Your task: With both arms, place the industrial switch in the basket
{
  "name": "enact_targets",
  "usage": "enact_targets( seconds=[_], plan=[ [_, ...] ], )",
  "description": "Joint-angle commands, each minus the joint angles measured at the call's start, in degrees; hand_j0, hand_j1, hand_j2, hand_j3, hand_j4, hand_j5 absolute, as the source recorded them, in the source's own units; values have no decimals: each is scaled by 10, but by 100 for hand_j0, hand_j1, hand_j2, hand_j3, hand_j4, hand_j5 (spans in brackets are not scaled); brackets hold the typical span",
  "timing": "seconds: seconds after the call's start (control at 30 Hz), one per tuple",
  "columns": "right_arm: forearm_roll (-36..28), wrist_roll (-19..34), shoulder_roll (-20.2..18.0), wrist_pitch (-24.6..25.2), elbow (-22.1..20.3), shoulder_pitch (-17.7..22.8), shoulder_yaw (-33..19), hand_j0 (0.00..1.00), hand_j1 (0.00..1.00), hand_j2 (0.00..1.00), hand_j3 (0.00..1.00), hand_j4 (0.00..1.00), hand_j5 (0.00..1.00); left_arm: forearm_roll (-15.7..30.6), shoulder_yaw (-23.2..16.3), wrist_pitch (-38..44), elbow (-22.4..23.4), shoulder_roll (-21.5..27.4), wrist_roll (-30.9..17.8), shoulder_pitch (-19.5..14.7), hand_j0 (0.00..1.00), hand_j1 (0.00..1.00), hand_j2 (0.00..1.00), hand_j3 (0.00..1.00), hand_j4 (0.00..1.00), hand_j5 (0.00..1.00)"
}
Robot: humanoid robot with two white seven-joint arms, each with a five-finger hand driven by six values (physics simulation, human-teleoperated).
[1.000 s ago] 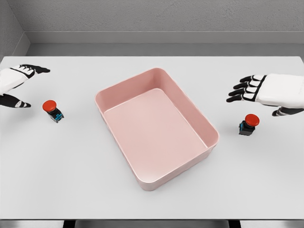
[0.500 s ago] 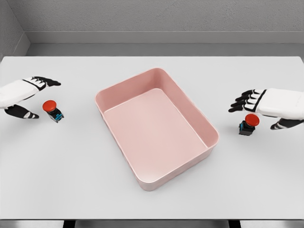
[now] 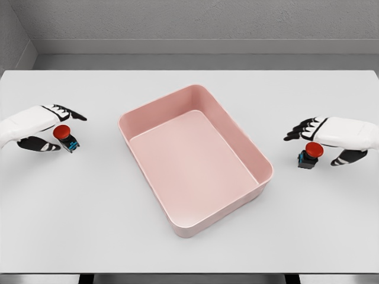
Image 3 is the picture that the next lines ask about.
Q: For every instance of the pink rectangular plastic basket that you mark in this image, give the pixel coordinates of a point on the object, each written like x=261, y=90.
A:
x=195, y=159

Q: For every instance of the red-button industrial switch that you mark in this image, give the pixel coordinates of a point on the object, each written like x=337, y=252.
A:
x=311, y=154
x=65, y=138

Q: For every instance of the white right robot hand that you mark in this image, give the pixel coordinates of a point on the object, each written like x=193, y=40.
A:
x=343, y=131

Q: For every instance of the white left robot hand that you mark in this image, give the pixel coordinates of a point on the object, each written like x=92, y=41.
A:
x=32, y=120

